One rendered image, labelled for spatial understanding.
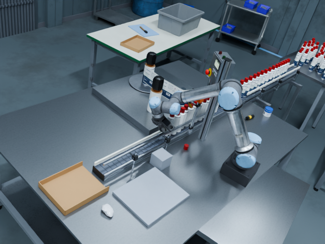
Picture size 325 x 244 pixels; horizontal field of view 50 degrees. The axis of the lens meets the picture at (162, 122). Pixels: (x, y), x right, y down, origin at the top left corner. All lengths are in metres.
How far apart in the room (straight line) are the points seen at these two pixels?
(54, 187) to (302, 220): 2.42
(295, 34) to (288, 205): 4.95
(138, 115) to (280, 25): 4.94
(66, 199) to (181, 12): 3.50
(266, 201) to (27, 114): 1.74
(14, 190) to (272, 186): 1.90
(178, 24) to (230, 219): 2.81
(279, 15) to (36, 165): 5.76
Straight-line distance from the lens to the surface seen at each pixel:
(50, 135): 2.46
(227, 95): 1.97
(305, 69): 4.41
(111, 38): 4.04
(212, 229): 2.08
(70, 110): 2.71
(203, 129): 2.59
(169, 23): 4.47
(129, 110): 2.69
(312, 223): 3.72
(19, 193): 2.93
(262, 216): 2.28
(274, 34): 7.23
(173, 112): 2.16
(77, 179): 2.16
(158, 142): 2.43
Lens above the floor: 2.38
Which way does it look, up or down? 35 degrees down
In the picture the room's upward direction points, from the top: 13 degrees clockwise
